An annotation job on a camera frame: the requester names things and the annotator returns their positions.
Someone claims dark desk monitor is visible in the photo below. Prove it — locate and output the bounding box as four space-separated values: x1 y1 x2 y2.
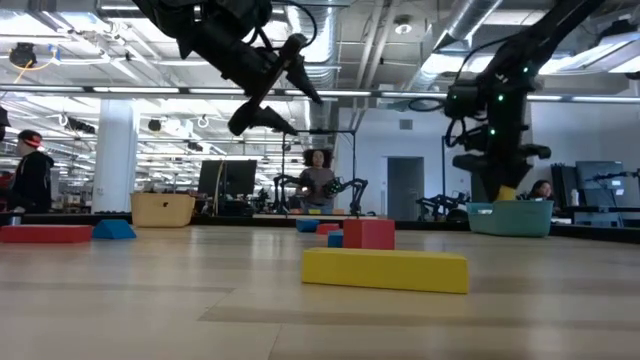
574 160 625 207

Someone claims long yellow block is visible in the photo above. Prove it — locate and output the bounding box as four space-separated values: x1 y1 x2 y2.
301 247 470 295

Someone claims black ceiling device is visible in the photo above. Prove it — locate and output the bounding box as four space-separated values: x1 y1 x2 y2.
8 42 38 69

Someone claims blue wedge block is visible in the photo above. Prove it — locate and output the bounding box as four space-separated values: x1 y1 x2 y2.
92 218 137 240

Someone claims black aluminium table frame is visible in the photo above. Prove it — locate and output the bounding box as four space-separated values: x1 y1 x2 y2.
0 212 640 245

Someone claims white building pillar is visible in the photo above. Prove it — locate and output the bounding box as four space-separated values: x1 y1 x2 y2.
91 98 140 215

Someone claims beige plastic basket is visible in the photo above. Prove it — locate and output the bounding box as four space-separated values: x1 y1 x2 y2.
130 192 196 229

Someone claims red cube block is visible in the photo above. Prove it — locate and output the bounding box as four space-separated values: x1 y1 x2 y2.
342 218 396 251

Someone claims grey door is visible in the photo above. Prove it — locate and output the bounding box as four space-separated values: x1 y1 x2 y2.
387 156 425 221

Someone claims black background monitor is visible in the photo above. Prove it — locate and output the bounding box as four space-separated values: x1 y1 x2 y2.
197 159 258 197

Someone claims person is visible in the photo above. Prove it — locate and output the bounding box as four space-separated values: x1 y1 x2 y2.
527 179 557 202
7 129 55 215
298 148 337 215

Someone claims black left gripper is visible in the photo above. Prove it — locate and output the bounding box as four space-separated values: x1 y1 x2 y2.
219 32 324 137

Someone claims teal green plastic basket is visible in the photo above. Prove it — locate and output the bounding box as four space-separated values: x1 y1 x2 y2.
466 200 555 238

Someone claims round ceiling sensor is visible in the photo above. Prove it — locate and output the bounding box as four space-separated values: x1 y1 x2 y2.
393 14 414 36

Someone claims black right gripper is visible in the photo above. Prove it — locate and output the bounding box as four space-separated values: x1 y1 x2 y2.
452 124 552 202

